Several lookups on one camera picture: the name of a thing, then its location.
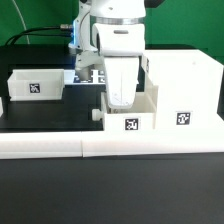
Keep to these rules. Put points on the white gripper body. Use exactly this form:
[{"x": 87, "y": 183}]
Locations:
[{"x": 121, "y": 75}]

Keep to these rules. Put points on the white front drawer with tag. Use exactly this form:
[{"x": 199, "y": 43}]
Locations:
[{"x": 140, "y": 117}]

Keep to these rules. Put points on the white drawer cabinet box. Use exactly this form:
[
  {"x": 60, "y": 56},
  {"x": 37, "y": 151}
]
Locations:
[{"x": 185, "y": 86}]

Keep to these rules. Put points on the white sheet with tags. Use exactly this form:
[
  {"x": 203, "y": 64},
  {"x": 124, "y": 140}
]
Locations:
[{"x": 97, "y": 77}]

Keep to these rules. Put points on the white L-shaped obstacle wall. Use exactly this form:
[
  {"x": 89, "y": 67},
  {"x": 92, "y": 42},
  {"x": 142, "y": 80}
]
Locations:
[{"x": 106, "y": 143}]

